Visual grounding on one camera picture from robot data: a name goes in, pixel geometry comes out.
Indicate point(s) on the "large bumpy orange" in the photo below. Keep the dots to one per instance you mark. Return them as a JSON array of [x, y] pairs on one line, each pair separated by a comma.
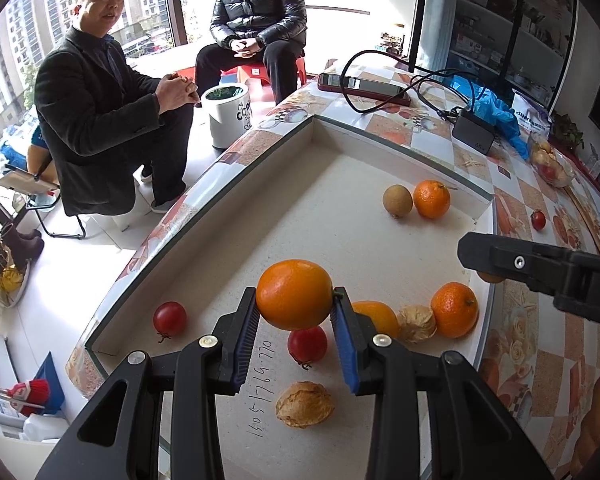
[[431, 199]]

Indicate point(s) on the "phone in red case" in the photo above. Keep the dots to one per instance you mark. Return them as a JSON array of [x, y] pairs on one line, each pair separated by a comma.
[[365, 87]]

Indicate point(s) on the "printed checkered tablecloth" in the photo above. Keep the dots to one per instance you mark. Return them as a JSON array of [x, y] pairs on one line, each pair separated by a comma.
[[545, 410]]

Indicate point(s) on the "white printed bag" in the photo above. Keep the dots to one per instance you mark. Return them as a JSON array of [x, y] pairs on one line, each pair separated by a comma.
[[530, 115]]

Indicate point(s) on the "black folding chair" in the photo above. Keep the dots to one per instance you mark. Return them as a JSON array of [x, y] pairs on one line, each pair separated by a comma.
[[25, 180]]

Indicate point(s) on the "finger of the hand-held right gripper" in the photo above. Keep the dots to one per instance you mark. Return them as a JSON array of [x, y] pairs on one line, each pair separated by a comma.
[[500, 256]]

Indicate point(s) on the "red cherry tomato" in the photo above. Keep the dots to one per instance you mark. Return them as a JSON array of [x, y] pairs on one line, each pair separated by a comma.
[[538, 220], [170, 318], [307, 345]]

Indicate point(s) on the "brown kiwi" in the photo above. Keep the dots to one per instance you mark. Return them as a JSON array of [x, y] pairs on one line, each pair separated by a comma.
[[397, 201], [490, 277]]

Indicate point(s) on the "small wrinkled walnut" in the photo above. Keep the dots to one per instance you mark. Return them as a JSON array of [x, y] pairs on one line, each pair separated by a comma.
[[416, 323]]

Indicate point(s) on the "small bumpy orange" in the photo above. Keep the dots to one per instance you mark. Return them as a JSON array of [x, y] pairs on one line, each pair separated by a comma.
[[454, 309]]

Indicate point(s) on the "red plastic stool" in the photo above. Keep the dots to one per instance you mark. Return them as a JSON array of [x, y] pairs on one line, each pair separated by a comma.
[[252, 71]]

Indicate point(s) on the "grey power adapter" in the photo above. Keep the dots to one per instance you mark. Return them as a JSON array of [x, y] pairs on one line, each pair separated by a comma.
[[472, 132]]

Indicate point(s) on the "grey blue curtain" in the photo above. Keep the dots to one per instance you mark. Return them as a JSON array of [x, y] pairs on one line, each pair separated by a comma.
[[435, 10]]

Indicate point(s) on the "shallow white box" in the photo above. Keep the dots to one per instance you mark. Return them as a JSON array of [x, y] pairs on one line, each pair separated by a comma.
[[330, 200]]

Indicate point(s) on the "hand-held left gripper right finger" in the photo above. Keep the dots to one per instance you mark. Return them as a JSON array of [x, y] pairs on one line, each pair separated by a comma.
[[342, 350]]

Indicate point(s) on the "blue plastic bag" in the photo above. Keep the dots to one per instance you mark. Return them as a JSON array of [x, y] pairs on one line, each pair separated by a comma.
[[500, 110]]

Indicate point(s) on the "dark brown boot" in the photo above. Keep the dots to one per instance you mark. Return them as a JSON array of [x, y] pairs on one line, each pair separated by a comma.
[[25, 247]]

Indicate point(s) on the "large wrinkled walnut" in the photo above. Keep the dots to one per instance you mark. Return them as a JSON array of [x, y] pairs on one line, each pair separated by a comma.
[[304, 404]]

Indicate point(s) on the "glass door cabinet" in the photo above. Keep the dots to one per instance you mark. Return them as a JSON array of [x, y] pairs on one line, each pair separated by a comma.
[[505, 20]]

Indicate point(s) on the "white round bin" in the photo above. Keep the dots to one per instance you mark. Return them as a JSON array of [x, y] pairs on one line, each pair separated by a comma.
[[227, 120]]

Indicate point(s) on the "smooth orange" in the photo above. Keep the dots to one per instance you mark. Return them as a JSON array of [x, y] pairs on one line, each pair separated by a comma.
[[294, 294], [380, 317]]

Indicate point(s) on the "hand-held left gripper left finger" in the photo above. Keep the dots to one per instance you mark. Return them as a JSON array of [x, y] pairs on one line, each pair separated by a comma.
[[247, 340]]

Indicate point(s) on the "green potted plant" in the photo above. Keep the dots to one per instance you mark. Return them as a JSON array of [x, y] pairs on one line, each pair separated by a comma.
[[567, 132]]

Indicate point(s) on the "glass bowl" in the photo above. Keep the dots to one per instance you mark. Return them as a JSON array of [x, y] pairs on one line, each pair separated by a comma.
[[562, 172]]

